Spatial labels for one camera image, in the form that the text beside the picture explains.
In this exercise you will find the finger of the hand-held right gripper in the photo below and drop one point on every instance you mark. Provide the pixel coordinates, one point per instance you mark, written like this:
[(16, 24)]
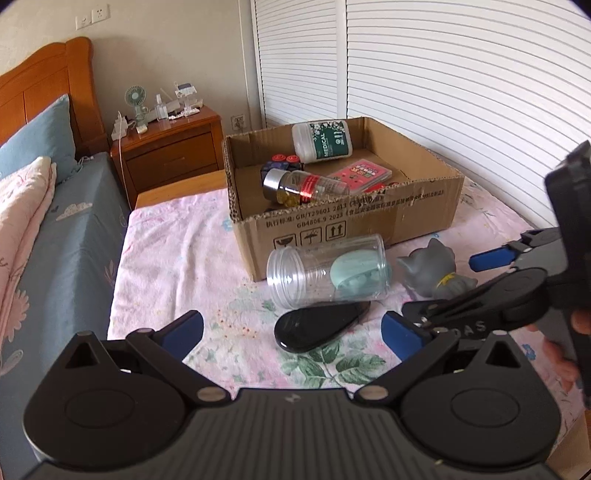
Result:
[(489, 261), (466, 309)]

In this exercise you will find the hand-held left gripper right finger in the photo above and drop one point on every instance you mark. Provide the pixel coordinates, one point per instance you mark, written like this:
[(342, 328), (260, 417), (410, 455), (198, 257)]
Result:
[(399, 337)]

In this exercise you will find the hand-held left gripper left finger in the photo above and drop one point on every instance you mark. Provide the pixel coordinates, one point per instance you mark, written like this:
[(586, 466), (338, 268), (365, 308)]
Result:
[(182, 332)]

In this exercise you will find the grey cat toy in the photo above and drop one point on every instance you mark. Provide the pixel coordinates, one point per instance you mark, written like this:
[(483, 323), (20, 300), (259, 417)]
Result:
[(431, 270)]

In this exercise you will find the clear plastic jar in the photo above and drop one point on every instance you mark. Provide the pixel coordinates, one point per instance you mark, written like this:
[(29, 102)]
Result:
[(304, 277)]

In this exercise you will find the brown cardboard box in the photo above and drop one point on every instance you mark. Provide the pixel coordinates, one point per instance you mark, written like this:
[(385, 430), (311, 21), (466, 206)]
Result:
[(360, 221)]

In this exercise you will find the red card packet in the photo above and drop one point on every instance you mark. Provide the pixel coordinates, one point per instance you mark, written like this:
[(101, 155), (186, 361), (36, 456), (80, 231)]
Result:
[(362, 173)]

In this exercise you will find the glass bottle with silver cap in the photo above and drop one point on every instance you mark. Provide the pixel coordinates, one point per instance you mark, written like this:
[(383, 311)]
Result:
[(300, 187)]

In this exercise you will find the blue toy train car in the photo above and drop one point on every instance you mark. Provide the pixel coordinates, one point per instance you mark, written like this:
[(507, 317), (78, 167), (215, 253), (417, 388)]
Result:
[(279, 164)]

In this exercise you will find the white plastic container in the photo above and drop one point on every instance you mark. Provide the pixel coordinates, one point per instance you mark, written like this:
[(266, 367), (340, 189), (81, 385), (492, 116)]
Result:
[(323, 141)]

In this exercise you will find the person's right hand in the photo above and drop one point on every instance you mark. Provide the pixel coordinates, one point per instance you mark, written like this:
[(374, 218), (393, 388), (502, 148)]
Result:
[(561, 364)]

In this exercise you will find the teal plastic toy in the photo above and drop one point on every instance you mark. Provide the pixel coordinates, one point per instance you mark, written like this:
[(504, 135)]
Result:
[(358, 277)]

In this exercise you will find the floral tablecloth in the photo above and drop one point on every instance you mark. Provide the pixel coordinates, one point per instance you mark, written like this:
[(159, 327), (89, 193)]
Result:
[(184, 258)]

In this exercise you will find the black oval case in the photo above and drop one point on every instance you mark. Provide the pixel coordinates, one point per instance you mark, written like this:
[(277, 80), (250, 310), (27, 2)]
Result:
[(318, 325)]

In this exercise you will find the blue bed sheet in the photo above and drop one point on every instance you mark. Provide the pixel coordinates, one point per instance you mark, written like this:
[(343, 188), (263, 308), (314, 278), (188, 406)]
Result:
[(78, 258)]

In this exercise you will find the wooden table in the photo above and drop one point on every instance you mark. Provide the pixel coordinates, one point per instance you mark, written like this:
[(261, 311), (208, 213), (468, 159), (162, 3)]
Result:
[(175, 191)]

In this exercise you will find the wide white louvred wardrobe door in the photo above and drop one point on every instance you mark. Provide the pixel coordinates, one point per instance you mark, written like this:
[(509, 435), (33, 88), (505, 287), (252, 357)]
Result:
[(461, 92)]

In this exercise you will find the wooden nightstand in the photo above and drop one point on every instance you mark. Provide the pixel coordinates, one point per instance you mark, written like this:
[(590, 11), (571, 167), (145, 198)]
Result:
[(171, 152)]

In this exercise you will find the pink floral quilt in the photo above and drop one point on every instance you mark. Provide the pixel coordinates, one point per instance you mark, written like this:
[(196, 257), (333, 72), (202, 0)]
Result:
[(21, 240)]

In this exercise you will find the white power strip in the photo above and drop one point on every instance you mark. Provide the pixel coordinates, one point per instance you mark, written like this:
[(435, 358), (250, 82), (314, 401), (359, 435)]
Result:
[(121, 127)]

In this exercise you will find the clear spray bottle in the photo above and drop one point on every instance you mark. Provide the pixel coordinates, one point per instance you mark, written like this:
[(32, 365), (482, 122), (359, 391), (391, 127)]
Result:
[(161, 110)]

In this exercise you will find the small green desk fan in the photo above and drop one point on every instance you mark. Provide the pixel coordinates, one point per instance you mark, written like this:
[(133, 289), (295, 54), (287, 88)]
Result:
[(134, 98)]

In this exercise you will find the blue pillow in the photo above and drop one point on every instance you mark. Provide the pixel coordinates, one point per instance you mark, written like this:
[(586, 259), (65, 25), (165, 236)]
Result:
[(37, 138)]

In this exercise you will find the narrow white louvred wardrobe door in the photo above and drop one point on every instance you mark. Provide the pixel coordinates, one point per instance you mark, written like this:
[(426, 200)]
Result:
[(300, 64)]

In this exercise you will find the wooden bed headboard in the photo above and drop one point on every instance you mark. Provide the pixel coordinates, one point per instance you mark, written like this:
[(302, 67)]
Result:
[(46, 87)]

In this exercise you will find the low white wall socket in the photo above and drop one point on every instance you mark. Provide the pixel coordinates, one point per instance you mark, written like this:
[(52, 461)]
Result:
[(238, 123)]

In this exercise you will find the white wall switch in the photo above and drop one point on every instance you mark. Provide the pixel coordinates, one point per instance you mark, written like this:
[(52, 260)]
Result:
[(84, 20)]

